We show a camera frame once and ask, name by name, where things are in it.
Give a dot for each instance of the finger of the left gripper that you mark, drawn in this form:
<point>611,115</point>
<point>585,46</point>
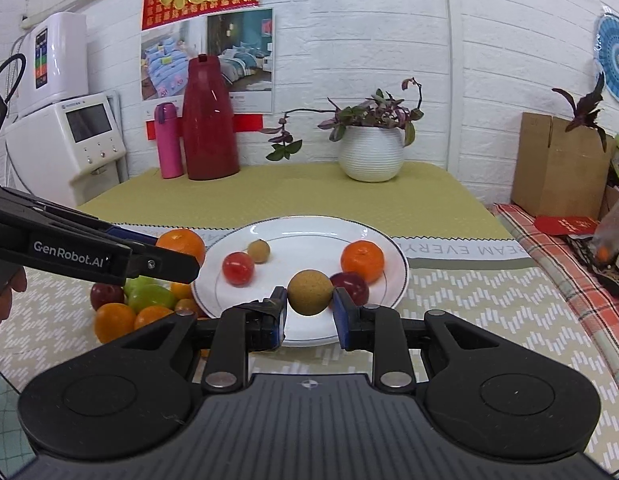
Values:
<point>149,259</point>

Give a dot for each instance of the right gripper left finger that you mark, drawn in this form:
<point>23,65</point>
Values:
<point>251,327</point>

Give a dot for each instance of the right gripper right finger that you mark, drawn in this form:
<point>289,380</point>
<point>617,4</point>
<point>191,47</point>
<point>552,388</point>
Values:
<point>378,330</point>

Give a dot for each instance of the green mango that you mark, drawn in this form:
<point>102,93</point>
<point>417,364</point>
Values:
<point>151,295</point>
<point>134,283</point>

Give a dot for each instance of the large orange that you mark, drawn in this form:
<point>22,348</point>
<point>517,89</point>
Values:
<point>185,242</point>

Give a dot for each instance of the small orange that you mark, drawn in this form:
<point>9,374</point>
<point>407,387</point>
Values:
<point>189,305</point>
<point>181,291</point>

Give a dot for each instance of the small brown longan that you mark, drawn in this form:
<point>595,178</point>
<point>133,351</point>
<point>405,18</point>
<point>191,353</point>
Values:
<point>259,251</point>
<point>309,292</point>

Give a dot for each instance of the red apple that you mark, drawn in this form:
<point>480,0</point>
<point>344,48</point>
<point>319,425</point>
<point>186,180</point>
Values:
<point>238,268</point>

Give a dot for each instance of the mandarin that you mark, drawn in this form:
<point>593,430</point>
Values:
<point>364,258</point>

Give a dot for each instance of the small brown longan front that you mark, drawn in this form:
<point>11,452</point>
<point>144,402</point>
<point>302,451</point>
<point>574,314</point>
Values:
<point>259,251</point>

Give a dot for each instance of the person's left hand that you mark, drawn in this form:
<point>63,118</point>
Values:
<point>18,284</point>

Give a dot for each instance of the small orange back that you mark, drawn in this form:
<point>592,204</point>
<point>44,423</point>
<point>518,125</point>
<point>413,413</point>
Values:
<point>181,291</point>

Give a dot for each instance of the white water dispenser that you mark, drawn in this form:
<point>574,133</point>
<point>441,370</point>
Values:
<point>67,152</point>

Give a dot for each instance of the white porcelain plate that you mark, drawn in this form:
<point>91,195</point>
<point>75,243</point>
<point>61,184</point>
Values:
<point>297,243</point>

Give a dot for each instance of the patterned tablecloth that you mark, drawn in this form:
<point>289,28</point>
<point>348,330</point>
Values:
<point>506,383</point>

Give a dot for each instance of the red thermos jug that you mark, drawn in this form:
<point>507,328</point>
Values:
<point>209,137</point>

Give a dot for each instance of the pink thermos bottle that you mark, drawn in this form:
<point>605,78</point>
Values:
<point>168,140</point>

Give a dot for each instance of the white ribbed plant pot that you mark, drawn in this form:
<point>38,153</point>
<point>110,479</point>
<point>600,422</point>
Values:
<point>371,154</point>

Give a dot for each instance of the white water purifier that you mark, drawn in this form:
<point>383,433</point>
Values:
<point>56,62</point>

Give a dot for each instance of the red envelope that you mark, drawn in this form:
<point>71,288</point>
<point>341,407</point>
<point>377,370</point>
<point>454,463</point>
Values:
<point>565,226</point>

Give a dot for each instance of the purple green trailing plant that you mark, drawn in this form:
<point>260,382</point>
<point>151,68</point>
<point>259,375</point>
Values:
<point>380,110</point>

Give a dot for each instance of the plaid red cloth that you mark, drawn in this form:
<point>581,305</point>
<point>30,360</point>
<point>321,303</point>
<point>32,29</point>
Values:
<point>596,309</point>

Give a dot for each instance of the brown cardboard box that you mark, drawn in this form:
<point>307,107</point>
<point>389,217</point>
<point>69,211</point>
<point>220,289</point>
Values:
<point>560,173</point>

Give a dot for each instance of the clear plastic bag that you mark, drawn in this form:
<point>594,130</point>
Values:
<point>605,243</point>

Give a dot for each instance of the dark purple potted plant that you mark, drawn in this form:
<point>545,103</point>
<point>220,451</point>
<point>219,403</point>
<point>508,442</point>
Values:
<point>586,111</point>

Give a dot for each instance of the blue round wall decoration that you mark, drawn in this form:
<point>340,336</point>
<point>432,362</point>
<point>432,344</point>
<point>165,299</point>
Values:
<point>606,49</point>

